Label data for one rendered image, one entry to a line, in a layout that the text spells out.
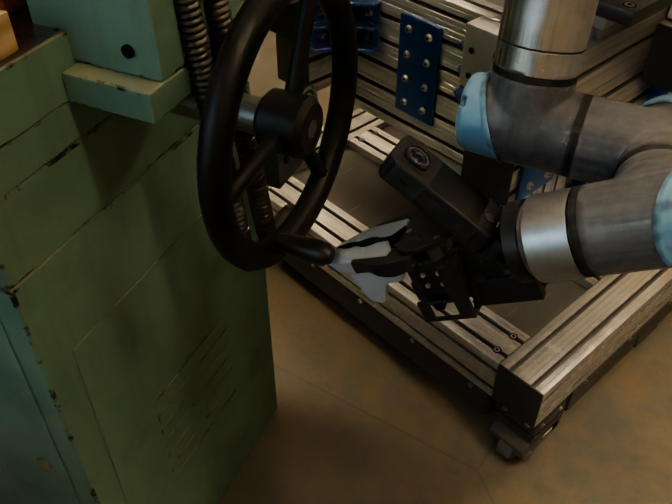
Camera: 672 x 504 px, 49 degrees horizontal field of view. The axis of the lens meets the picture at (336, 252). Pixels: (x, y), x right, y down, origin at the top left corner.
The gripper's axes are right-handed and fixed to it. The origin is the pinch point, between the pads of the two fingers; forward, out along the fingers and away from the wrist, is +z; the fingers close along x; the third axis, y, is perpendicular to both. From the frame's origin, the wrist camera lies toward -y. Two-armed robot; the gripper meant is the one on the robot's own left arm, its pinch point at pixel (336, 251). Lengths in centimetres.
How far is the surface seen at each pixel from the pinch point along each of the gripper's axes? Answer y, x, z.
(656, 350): 79, 73, -1
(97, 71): -25.6, -5.8, 9.2
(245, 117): -15.6, 0.7, 2.4
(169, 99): -20.8, -4.7, 4.3
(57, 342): -4.6, -16.5, 24.5
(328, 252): -1.6, -2.6, -1.4
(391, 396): 57, 38, 39
